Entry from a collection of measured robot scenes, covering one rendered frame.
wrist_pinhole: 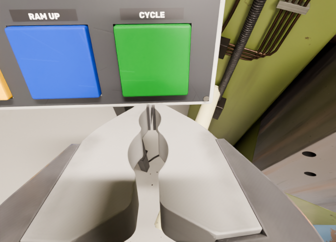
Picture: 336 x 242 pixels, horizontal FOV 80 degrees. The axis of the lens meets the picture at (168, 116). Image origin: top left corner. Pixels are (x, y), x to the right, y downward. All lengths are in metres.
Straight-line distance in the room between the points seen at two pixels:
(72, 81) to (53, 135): 1.21
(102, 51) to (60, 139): 1.20
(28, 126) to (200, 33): 1.41
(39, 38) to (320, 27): 0.48
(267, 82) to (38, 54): 0.55
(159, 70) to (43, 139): 1.28
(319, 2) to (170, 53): 0.35
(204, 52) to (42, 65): 0.17
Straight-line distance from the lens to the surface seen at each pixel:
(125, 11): 0.22
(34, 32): 0.24
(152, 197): 1.18
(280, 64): 0.59
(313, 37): 0.54
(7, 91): 0.29
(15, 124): 1.60
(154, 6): 0.21
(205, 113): 0.62
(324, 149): 0.50
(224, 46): 0.53
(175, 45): 0.21
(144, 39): 0.21
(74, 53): 0.23
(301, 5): 0.48
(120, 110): 0.53
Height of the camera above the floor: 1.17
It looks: 62 degrees down
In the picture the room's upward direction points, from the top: 2 degrees clockwise
